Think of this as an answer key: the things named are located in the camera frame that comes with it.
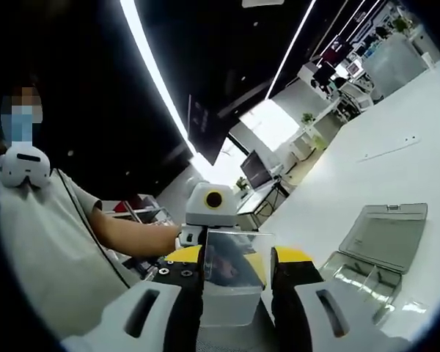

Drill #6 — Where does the grey partition panel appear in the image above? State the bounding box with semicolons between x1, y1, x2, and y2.
362;35;430;99

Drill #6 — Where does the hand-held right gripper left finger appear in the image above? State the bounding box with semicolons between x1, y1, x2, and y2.
60;245;206;352

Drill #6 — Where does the white chest device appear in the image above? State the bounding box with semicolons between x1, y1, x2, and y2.
0;142;53;190

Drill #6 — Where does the dark red wall screen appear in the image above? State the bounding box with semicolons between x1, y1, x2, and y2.
323;35;353;64

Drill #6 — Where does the white flat strip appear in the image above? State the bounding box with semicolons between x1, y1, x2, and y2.
355;134;422;163

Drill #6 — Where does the grey transparent dual guide fixture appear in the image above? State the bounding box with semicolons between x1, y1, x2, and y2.
318;202;429;328

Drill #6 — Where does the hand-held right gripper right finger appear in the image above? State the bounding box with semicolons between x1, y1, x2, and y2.
270;246;408;352

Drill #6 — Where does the white monitor desk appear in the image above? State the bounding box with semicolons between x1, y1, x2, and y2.
236;175;291;230

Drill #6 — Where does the thin black shirt cable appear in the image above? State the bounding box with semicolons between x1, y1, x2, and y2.
56;167;132;290

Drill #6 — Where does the dark hanging display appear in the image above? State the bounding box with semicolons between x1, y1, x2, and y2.
186;94;229;166

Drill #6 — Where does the computer monitor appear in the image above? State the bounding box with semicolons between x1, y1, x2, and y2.
240;149;275;191

